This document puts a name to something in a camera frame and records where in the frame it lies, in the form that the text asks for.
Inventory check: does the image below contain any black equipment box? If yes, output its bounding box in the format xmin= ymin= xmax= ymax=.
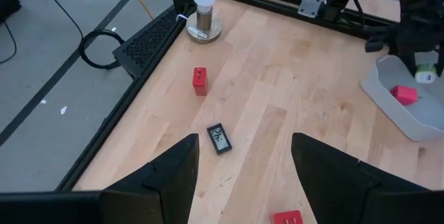
xmin=0 ymin=0 xmax=22 ymax=24

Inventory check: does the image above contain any pink red wall charger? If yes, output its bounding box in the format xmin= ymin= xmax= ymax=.
xmin=389 ymin=85 xmax=420 ymax=107

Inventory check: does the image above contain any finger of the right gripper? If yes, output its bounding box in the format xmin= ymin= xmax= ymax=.
xmin=398 ymin=48 xmax=419 ymax=78
xmin=436 ymin=48 xmax=444 ymax=77

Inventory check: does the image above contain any black perforated computer case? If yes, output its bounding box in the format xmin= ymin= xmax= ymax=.
xmin=111 ymin=3 xmax=190 ymax=79

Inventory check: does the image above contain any white plastic bin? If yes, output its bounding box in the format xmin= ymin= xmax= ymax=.
xmin=359 ymin=52 xmax=444 ymax=143

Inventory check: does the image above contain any black aluminium table frame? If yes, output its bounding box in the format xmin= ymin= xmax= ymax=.
xmin=55 ymin=0 xmax=403 ymax=192

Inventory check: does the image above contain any white bulb brass lamp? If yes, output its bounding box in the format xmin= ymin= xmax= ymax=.
xmin=185 ymin=0 xmax=223 ymax=44

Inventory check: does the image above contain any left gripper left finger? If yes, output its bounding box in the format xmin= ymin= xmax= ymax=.
xmin=100 ymin=132 xmax=201 ymax=224

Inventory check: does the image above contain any black digital thermometer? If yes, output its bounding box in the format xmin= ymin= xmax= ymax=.
xmin=206 ymin=123 xmax=233 ymax=156

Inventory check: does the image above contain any green white wall charger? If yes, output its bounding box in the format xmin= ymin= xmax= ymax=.
xmin=414 ymin=63 xmax=438 ymax=85

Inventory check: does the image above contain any black coiled cable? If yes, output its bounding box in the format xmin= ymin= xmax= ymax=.
xmin=30 ymin=0 xmax=126 ymax=71

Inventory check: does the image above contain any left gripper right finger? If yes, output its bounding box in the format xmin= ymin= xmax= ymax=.
xmin=291 ymin=132 xmax=429 ymax=224

